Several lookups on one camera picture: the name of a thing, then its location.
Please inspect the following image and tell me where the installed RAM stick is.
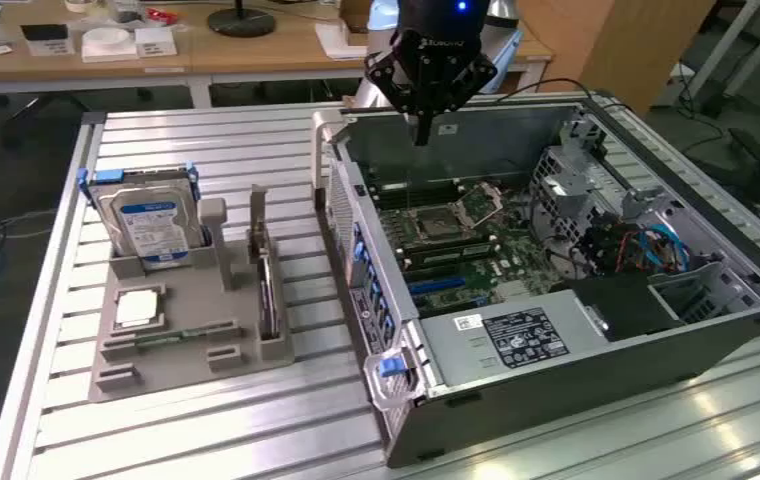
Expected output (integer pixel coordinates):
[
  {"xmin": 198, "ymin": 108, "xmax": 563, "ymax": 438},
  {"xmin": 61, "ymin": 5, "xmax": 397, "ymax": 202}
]
[{"xmin": 396, "ymin": 242, "xmax": 496, "ymax": 269}]

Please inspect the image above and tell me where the silver CPU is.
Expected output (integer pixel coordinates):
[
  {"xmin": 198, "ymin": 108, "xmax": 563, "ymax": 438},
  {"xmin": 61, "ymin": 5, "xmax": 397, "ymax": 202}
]
[{"xmin": 111, "ymin": 292, "xmax": 161, "ymax": 329}]

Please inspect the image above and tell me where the white round bowl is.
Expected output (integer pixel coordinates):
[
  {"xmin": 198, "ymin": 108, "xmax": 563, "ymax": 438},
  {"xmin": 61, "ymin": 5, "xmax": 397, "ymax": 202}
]
[{"xmin": 82, "ymin": 27, "xmax": 132, "ymax": 49}]

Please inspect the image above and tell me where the wooden cabinet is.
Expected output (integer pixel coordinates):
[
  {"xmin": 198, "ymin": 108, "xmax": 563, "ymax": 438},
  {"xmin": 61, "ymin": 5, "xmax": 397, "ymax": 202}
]
[{"xmin": 512, "ymin": 0, "xmax": 719, "ymax": 117}]

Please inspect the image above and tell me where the red and black wire bundle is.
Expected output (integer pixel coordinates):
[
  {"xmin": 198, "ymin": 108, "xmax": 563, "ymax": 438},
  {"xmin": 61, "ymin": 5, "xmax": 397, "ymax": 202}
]
[{"xmin": 585, "ymin": 224, "xmax": 645, "ymax": 276}]

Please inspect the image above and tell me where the graphics card with black fan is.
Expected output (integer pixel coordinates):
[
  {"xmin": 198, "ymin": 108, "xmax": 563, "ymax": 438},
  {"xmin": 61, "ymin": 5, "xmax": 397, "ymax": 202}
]
[{"xmin": 245, "ymin": 183, "xmax": 286, "ymax": 337}]

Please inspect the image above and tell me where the flat white box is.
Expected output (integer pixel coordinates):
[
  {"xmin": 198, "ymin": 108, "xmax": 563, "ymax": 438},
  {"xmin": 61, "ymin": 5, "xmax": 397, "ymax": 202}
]
[{"xmin": 79, "ymin": 38, "xmax": 141, "ymax": 64}]

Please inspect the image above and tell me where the blue wire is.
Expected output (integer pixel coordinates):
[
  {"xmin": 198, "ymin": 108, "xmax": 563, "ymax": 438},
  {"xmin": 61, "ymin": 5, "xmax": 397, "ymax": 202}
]
[{"xmin": 639, "ymin": 224, "xmax": 692, "ymax": 274}]

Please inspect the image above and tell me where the small white box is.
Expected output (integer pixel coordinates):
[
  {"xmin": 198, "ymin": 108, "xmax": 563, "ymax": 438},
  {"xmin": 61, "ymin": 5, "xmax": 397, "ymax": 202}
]
[{"xmin": 133, "ymin": 25, "xmax": 178, "ymax": 57}]

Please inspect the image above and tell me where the green RAM stick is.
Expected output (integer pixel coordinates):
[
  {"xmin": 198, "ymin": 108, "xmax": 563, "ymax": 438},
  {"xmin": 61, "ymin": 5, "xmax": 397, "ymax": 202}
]
[{"xmin": 132, "ymin": 327, "xmax": 221, "ymax": 349}]

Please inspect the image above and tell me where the blue expansion slot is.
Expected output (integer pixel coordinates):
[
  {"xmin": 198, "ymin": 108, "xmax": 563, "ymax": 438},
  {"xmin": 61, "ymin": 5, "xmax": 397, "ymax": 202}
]
[{"xmin": 408, "ymin": 277, "xmax": 460, "ymax": 296}]

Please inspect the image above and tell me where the hard disk with blue caddy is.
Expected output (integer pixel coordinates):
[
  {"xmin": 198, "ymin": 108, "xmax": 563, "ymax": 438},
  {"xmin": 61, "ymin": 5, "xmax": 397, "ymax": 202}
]
[{"xmin": 75, "ymin": 162, "xmax": 202, "ymax": 274}]

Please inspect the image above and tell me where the silver disk bay cage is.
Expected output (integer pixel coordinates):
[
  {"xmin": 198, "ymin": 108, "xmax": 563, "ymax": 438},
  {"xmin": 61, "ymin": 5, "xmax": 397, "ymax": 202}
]
[{"xmin": 526, "ymin": 145, "xmax": 621, "ymax": 246}]

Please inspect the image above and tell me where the black cable behind case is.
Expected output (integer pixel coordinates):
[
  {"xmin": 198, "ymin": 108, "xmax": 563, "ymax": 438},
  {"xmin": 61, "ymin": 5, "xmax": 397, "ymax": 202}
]
[{"xmin": 497, "ymin": 77, "xmax": 623, "ymax": 109}]

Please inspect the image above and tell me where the wooden desk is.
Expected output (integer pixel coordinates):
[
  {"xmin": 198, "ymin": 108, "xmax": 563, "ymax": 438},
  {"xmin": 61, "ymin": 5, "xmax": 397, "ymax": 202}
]
[
  {"xmin": 0, "ymin": 0, "xmax": 193, "ymax": 96},
  {"xmin": 189, "ymin": 0, "xmax": 554, "ymax": 109}
]

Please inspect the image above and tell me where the open dark grey PC case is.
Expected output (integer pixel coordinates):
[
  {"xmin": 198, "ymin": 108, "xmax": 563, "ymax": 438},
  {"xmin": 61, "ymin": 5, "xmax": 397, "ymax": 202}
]
[{"xmin": 310, "ymin": 89, "xmax": 760, "ymax": 470}]

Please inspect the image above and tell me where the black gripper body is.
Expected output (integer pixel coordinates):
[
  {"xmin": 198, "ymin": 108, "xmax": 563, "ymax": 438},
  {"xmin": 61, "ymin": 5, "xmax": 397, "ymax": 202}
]
[{"xmin": 392, "ymin": 0, "xmax": 489, "ymax": 115}]

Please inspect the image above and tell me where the white paper stack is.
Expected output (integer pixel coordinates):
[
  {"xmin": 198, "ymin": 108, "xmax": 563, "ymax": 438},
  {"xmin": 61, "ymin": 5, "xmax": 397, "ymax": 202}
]
[{"xmin": 314, "ymin": 23, "xmax": 372, "ymax": 61}]

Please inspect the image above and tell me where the black round lamp base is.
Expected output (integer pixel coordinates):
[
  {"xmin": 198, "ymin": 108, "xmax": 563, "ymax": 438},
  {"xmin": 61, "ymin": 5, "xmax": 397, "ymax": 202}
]
[{"xmin": 205, "ymin": 0, "xmax": 278, "ymax": 39}]

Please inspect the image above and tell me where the white box with black top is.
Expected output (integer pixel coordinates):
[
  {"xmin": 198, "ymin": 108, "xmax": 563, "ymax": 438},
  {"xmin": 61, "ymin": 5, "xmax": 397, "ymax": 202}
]
[{"xmin": 18, "ymin": 23, "xmax": 78, "ymax": 57}]

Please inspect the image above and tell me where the CPU socket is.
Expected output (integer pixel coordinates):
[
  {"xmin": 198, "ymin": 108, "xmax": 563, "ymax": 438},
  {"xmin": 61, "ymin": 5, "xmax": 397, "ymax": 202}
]
[{"xmin": 412, "ymin": 204, "xmax": 461, "ymax": 241}]

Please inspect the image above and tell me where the cardboard box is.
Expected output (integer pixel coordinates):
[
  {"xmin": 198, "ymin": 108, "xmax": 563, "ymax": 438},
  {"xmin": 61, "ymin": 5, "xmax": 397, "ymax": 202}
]
[{"xmin": 337, "ymin": 0, "xmax": 374, "ymax": 36}]

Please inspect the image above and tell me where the grey parts rack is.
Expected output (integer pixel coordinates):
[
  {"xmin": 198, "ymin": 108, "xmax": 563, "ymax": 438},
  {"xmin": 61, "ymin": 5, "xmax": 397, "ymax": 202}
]
[{"xmin": 87, "ymin": 197, "xmax": 294, "ymax": 404}]

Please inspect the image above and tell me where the grey power supply unit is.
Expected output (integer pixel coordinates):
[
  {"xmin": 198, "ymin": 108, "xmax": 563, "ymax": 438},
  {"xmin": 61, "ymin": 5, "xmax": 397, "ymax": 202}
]
[{"xmin": 418, "ymin": 289, "xmax": 612, "ymax": 391}]

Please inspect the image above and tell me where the metal socket cover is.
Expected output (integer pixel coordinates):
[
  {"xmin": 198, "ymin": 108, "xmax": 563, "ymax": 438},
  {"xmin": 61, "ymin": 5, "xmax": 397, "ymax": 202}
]
[{"xmin": 456, "ymin": 179, "xmax": 508, "ymax": 214}]

